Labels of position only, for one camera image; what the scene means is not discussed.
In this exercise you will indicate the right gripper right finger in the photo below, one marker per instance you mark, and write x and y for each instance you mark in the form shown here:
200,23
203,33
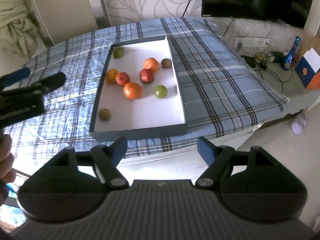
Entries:
218,159

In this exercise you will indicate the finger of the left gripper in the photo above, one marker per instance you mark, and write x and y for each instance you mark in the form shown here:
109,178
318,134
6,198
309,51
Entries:
14,77
49,84

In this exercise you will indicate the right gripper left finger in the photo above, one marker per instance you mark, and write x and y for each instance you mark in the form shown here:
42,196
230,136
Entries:
106,159

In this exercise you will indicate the red apple with stem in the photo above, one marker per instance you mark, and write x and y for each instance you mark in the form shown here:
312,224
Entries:
122,78

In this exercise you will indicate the person's left hand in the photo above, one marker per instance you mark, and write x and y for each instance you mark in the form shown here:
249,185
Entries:
7,174

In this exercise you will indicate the brown kiwi in front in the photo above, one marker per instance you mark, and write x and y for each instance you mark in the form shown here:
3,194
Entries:
104,114

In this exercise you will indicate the brown kiwi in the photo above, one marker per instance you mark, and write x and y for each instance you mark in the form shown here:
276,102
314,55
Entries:
166,63
104,114

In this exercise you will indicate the beige curtain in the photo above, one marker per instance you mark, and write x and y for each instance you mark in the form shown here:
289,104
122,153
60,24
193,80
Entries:
18,32

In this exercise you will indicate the white tray with dark rim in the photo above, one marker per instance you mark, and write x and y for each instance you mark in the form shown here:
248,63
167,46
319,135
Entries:
125,106

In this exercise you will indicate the dark orange left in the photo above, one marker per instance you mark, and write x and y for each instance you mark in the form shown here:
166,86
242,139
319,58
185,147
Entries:
111,75

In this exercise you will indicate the blue plaid tablecloth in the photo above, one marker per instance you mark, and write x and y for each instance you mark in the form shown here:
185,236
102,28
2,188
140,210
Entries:
221,94

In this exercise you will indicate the orange near centre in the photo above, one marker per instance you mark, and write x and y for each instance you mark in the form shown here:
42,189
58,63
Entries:
132,90

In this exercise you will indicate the green lime in corner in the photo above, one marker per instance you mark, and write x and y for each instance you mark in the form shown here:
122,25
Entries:
118,52

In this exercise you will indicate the dark red apple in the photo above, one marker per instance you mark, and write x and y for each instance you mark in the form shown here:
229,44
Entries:
147,76

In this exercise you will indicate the orange at back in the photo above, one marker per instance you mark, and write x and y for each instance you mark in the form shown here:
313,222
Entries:
151,64

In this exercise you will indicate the brown kiwi at back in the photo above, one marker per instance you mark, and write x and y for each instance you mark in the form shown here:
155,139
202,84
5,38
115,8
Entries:
166,63

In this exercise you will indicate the white power strip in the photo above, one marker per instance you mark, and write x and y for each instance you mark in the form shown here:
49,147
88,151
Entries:
252,42

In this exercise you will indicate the blue glass bottle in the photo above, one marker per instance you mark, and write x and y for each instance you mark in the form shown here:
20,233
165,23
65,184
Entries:
288,58

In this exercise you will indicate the blue orange white box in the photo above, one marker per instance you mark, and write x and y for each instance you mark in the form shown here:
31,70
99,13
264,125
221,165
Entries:
308,69

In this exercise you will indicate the black television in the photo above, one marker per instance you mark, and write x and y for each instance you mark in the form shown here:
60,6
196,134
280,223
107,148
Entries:
291,12

